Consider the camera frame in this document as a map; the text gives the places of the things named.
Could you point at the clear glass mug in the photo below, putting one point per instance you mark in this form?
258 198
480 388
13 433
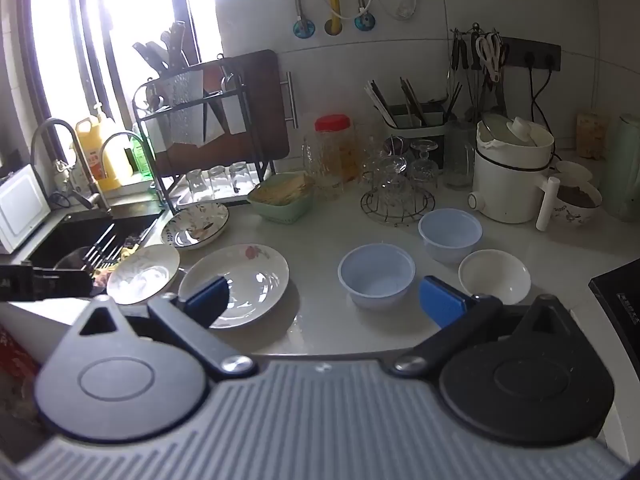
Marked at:
320 170

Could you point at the grey kitchen faucet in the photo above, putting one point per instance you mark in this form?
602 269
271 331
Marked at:
50 127

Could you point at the white ceramic bowl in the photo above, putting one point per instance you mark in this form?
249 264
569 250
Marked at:
495 275

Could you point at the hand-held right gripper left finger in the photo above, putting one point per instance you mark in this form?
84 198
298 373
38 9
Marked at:
207 300

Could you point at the black induction cooktop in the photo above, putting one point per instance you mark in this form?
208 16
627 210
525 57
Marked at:
620 300

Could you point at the metal cutlery bundle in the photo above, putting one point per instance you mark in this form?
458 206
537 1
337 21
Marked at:
102 247

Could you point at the black sink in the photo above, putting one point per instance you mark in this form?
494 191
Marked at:
65 235

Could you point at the clear drinking glass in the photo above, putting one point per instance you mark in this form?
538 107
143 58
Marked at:
218 180
239 176
196 184

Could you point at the utensil holder with chopsticks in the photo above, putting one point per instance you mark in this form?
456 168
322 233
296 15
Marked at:
411 102

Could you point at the patterned ceramic bowl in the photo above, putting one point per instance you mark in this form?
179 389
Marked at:
575 217

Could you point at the clear glass jar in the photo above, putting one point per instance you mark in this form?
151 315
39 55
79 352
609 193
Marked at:
459 160

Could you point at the green white utensil holder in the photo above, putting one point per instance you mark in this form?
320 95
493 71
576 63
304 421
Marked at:
415 132

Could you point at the textured translucent board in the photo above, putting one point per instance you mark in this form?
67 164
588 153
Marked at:
186 110

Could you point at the tan fibrous scrubber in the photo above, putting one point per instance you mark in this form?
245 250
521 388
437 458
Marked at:
285 190

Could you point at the white electric cooker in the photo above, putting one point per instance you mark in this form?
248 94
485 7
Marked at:
505 185

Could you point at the slim curved faucet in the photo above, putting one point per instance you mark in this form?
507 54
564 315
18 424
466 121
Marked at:
117 136

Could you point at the white plate grey flower print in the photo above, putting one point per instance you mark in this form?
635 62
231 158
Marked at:
145 272

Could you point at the white plastic cutting board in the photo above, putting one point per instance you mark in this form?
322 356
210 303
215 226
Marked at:
229 115

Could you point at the light blue plastic bowl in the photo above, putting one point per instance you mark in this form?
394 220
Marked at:
450 235
375 280

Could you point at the black power strip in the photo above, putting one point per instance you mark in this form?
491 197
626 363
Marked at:
542 52

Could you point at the red packet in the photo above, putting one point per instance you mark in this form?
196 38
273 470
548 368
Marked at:
15 355

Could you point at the large white floral plate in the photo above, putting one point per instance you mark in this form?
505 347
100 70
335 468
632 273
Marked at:
252 277

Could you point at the yellow sponge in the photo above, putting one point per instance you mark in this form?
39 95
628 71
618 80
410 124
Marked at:
591 127

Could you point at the leaf patterned blue rim plate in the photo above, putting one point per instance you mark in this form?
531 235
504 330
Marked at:
195 227

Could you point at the green bottle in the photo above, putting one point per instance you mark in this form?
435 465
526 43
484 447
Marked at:
141 160

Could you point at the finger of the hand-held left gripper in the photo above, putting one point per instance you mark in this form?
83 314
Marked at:
60 282

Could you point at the green plastic basket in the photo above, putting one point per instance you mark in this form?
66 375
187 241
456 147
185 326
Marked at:
280 212

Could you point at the yellow detergent bottle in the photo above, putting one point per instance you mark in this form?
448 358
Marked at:
97 155

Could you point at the pale green kettle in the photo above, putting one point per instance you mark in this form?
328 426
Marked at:
622 170

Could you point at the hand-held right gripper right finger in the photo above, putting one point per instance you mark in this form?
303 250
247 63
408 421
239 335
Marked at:
440 305

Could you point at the black dish rack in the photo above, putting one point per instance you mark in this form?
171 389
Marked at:
139 110

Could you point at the white box appliance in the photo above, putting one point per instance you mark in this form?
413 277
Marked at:
22 210

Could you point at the glass jar red lid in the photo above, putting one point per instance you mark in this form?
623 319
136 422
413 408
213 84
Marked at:
336 135

